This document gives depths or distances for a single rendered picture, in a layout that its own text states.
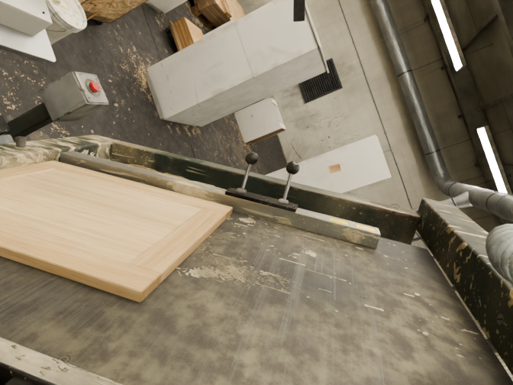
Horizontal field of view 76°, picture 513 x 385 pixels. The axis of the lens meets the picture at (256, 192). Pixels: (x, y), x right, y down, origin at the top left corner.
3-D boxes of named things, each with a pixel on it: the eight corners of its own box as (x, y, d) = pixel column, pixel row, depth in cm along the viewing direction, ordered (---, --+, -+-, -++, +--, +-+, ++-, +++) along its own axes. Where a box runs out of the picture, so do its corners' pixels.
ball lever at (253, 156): (234, 195, 94) (248, 153, 97) (247, 199, 93) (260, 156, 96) (232, 192, 90) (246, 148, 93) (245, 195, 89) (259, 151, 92)
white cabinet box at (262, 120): (242, 115, 639) (275, 101, 617) (252, 143, 639) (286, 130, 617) (233, 112, 596) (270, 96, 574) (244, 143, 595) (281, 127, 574)
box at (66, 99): (62, 93, 129) (96, 73, 123) (75, 121, 131) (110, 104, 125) (35, 91, 118) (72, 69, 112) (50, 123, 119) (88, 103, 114)
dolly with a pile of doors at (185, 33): (184, 40, 485) (201, 30, 475) (195, 72, 485) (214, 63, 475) (160, 24, 426) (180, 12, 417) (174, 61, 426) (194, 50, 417)
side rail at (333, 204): (119, 167, 131) (121, 140, 128) (406, 241, 111) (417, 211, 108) (109, 170, 125) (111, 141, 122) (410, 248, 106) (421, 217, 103)
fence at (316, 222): (72, 163, 106) (72, 150, 104) (374, 241, 89) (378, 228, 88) (59, 165, 101) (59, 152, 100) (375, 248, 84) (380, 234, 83)
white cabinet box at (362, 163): (247, 182, 541) (373, 137, 479) (259, 216, 540) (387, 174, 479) (235, 186, 483) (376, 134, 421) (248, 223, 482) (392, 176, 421)
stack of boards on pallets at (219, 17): (226, 17, 792) (243, 8, 779) (240, 57, 792) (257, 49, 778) (172, -43, 558) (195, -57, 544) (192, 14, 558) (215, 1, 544)
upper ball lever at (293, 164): (275, 206, 92) (288, 162, 95) (288, 210, 91) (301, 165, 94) (275, 203, 88) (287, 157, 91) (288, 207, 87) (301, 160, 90)
